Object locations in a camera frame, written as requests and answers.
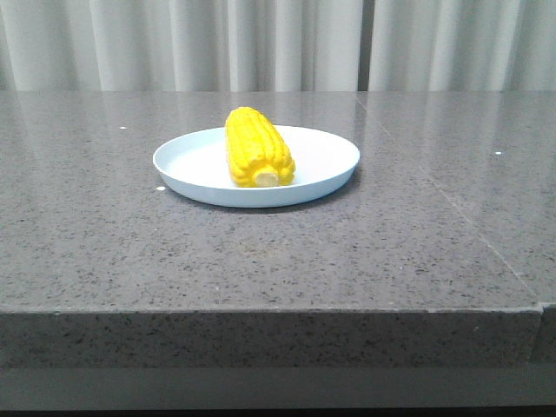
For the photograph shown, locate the white pleated curtain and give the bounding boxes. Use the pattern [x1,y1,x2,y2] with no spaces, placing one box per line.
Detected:
[1,1,555,91]

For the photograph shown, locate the light blue round plate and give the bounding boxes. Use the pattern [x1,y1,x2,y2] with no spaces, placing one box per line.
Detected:
[153,125,360,209]

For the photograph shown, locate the yellow corn cob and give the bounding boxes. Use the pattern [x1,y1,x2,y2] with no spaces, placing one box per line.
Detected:
[225,107,295,188]

